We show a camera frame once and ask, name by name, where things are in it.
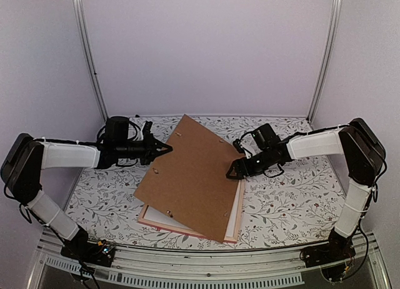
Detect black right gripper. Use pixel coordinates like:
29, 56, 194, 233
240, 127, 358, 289
226, 148, 273, 180

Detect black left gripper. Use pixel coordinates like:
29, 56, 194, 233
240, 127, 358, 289
116, 133, 173, 166

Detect brown fibreboard backing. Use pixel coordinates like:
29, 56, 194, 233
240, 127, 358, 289
134, 115, 243, 243

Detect canyon landscape photo print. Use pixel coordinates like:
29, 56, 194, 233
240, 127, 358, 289
142, 181, 244, 236

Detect pink wooden picture frame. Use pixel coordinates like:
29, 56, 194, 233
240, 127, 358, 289
137, 179, 246, 243

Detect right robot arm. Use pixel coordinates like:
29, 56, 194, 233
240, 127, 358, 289
226, 118, 388, 261

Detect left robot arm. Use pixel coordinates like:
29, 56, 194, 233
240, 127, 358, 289
1, 133, 173, 260

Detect floral patterned table cover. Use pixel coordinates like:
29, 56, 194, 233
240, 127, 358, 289
54, 115, 355, 250

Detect perforated metal strip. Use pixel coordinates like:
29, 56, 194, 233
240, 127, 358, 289
43, 255, 304, 286

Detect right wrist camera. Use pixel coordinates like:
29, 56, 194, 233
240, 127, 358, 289
251, 123, 281, 151

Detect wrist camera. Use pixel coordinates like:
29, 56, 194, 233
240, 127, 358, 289
251, 123, 281, 151
104, 116, 129, 143

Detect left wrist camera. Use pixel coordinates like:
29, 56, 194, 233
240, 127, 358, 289
104, 116, 129, 143

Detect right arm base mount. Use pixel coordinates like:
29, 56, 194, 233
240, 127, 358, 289
299, 243, 356, 268

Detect aluminium front rail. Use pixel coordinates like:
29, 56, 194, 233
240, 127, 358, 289
27, 231, 391, 288

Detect left aluminium corner post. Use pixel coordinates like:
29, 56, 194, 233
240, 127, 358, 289
72, 0, 109, 121

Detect aluminium corner post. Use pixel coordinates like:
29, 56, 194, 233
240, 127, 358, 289
307, 0, 343, 123
72, 0, 109, 121

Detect right aluminium corner post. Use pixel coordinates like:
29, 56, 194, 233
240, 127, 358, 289
307, 0, 343, 123

